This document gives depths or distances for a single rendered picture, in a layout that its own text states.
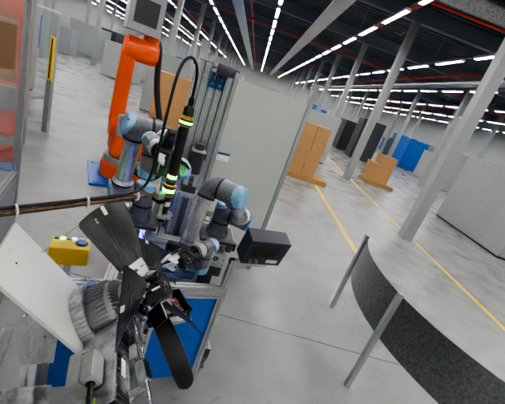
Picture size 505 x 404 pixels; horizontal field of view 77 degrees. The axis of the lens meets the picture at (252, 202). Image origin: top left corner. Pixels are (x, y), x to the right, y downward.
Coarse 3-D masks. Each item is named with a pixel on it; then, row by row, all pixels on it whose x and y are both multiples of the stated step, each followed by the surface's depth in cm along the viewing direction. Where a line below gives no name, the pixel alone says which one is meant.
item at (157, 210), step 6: (156, 198) 108; (162, 198) 109; (156, 204) 111; (162, 204) 111; (156, 210) 111; (162, 210) 112; (168, 210) 118; (156, 216) 112; (162, 216) 112; (168, 216) 114
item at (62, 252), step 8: (56, 240) 143; (64, 240) 145; (72, 240) 147; (88, 240) 151; (48, 248) 138; (56, 248) 139; (64, 248) 140; (72, 248) 142; (80, 248) 143; (88, 248) 145; (56, 256) 140; (64, 256) 142; (72, 256) 143; (80, 256) 144; (64, 264) 143; (72, 264) 144; (80, 264) 146
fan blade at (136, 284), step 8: (128, 272) 87; (128, 280) 87; (136, 280) 93; (144, 280) 101; (128, 288) 87; (136, 288) 94; (144, 288) 103; (120, 296) 82; (128, 296) 87; (136, 296) 94; (120, 304) 82; (128, 304) 88; (136, 304) 97; (128, 312) 89; (120, 320) 83; (128, 320) 93; (120, 336) 86
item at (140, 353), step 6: (132, 318) 110; (138, 336) 106; (138, 342) 104; (138, 348) 103; (138, 354) 101; (138, 360) 100; (144, 384) 95; (150, 390) 94; (150, 396) 93; (150, 402) 92
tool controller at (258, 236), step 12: (252, 228) 180; (252, 240) 173; (264, 240) 176; (276, 240) 181; (288, 240) 185; (240, 252) 183; (252, 252) 178; (264, 252) 181; (276, 252) 184; (264, 264) 188; (276, 264) 191
